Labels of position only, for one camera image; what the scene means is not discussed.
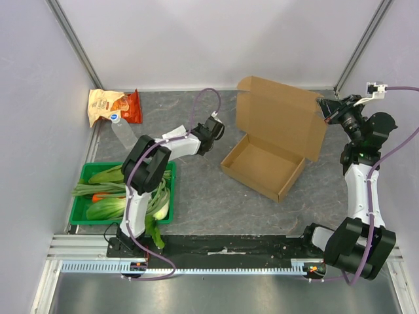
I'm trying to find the brown cardboard box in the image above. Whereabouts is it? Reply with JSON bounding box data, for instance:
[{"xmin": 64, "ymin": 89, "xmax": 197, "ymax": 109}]
[{"xmin": 221, "ymin": 76, "xmax": 327, "ymax": 203}]

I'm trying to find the white paper packet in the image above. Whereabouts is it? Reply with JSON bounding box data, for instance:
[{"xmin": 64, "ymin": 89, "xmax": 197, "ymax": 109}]
[{"xmin": 162, "ymin": 125, "xmax": 187, "ymax": 139}]

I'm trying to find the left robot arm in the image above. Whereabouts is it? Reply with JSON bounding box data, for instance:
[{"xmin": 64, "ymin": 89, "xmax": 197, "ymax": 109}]
[{"xmin": 107, "ymin": 113, "xmax": 225, "ymax": 257}]

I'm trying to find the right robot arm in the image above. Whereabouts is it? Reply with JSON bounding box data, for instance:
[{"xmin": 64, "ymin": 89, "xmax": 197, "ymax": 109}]
[{"xmin": 299, "ymin": 95, "xmax": 397, "ymax": 284}]

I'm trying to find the red chip bag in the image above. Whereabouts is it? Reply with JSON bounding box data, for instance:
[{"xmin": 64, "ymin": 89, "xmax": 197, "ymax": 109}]
[{"xmin": 111, "ymin": 89, "xmax": 143, "ymax": 124}]

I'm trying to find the green long beans bundle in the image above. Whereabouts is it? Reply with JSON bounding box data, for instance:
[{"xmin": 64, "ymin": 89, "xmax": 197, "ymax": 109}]
[{"xmin": 72, "ymin": 167, "xmax": 171, "ymax": 204}]

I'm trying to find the clear plastic water bottle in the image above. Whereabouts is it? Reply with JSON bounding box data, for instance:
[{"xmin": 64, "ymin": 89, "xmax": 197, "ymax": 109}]
[{"xmin": 110, "ymin": 113, "xmax": 137, "ymax": 150}]

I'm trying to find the beige chip bag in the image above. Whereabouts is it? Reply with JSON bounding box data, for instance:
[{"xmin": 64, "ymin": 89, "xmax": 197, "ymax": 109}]
[{"xmin": 87, "ymin": 89, "xmax": 125, "ymax": 128}]

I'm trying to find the green leafy lettuce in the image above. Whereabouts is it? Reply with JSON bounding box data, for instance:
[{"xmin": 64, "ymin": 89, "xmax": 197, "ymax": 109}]
[{"xmin": 145, "ymin": 215, "xmax": 165, "ymax": 249}]

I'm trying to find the white green bok choy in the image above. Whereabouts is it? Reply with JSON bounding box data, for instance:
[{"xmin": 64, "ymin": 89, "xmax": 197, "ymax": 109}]
[{"xmin": 86, "ymin": 197, "xmax": 170, "ymax": 220}]

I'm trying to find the orange carrot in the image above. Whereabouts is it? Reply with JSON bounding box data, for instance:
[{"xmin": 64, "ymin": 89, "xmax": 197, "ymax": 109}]
[{"xmin": 92, "ymin": 193, "xmax": 126, "ymax": 203}]

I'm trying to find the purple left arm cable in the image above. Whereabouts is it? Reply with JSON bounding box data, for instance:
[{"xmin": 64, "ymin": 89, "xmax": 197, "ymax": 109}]
[{"xmin": 124, "ymin": 87, "xmax": 224, "ymax": 281}]

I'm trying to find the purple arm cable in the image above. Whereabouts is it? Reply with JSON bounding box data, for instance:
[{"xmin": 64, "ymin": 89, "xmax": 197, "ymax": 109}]
[
  {"xmin": 124, "ymin": 87, "xmax": 224, "ymax": 281},
  {"xmin": 307, "ymin": 85, "xmax": 419, "ymax": 286}
]

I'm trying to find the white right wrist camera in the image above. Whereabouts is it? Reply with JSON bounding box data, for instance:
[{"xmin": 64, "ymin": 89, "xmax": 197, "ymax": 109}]
[{"xmin": 354, "ymin": 82, "xmax": 388, "ymax": 107}]

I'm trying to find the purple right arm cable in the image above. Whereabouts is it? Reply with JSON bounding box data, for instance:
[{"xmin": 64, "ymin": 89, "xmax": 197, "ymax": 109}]
[{"xmin": 307, "ymin": 85, "xmax": 419, "ymax": 286}]

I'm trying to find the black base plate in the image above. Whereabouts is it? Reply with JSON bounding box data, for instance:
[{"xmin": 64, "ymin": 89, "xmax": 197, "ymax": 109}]
[{"xmin": 109, "ymin": 235, "xmax": 323, "ymax": 268}]

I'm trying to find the light blue cable duct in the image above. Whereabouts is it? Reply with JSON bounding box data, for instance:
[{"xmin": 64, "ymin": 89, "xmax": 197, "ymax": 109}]
[{"xmin": 61, "ymin": 258, "xmax": 323, "ymax": 277}]

